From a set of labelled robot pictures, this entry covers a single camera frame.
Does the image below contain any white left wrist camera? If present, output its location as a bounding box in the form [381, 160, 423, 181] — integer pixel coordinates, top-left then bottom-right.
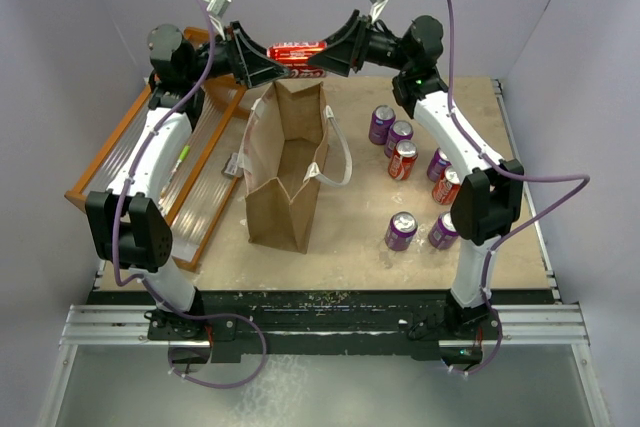
[199, 0, 232, 41]

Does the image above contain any purple soda can far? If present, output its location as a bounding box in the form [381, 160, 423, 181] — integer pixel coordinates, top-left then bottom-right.
[368, 104, 396, 145]

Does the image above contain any purple soda can front left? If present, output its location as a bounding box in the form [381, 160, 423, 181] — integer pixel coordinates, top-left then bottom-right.
[384, 211, 418, 252]

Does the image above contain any green marker pen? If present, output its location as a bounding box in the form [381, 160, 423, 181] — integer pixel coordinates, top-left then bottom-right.
[160, 145, 190, 198]

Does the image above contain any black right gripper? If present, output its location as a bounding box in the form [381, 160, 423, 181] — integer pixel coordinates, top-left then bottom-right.
[308, 10, 413, 77]

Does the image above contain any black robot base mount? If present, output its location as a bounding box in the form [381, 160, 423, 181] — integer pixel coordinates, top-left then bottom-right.
[87, 289, 556, 366]

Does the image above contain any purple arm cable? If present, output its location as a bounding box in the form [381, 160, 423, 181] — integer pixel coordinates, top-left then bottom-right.
[392, 0, 591, 378]
[112, 0, 270, 391]

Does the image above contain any brown canvas tote bag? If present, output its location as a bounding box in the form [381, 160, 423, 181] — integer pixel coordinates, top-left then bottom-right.
[238, 79, 353, 254]

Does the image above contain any aluminium front rail frame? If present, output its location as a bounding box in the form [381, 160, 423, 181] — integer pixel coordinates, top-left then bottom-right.
[38, 291, 612, 426]

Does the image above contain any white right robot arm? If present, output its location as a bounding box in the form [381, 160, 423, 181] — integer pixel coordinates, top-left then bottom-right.
[308, 11, 524, 338]

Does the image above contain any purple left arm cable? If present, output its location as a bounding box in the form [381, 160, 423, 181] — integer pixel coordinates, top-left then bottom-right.
[112, 0, 270, 391]

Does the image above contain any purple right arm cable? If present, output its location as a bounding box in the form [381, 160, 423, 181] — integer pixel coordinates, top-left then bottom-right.
[392, 0, 591, 378]

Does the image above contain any orange wooden framed tray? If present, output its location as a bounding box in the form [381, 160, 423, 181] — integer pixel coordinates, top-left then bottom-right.
[65, 23, 254, 277]

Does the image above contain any red cola can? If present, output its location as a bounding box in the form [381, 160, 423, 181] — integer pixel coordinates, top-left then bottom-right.
[388, 140, 418, 181]
[267, 41, 327, 65]
[432, 166, 461, 205]

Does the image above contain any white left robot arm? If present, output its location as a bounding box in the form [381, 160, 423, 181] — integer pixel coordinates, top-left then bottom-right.
[85, 21, 288, 339]

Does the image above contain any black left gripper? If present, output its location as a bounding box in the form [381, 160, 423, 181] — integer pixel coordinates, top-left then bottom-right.
[184, 22, 290, 89]

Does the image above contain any small brown packet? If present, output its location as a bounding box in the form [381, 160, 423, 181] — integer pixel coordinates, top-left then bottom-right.
[221, 152, 244, 179]

